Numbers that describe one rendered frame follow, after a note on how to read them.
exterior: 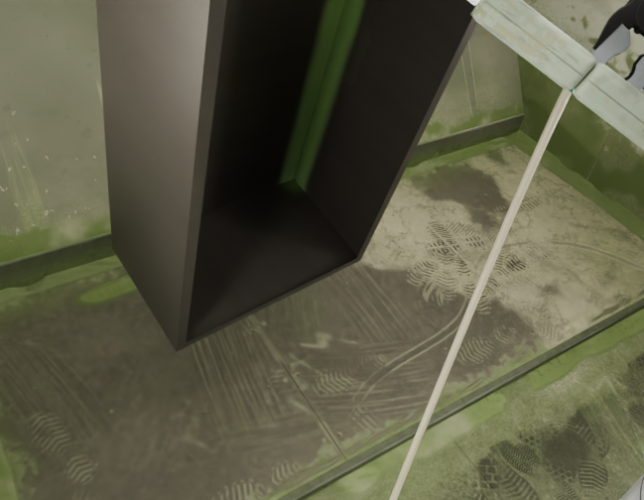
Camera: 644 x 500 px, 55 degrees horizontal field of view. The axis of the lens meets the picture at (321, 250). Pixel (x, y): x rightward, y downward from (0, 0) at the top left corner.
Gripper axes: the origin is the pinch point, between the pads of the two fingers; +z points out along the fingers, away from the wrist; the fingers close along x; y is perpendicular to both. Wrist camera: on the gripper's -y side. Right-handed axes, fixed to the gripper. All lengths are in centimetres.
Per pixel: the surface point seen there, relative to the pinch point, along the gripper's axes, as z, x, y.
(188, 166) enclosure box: 46, 40, 3
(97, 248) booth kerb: 144, 71, 88
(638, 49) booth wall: -13, -47, 204
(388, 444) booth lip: 112, -42, 59
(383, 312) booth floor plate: 104, -24, 108
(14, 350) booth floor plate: 163, 66, 48
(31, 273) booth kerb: 156, 82, 72
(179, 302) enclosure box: 84, 30, 20
